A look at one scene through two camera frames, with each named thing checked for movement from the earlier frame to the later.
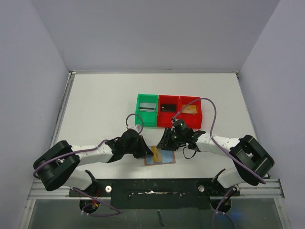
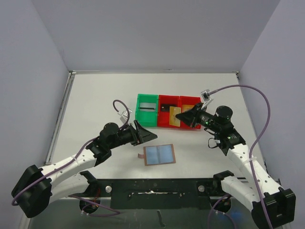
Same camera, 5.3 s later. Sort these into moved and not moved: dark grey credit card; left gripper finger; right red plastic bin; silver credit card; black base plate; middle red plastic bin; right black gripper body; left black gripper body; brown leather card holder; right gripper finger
Moved: left black gripper body; right gripper finger; right black gripper body; left gripper finger
Not moved: black base plate; middle red plastic bin; dark grey credit card; silver credit card; brown leather card holder; right red plastic bin
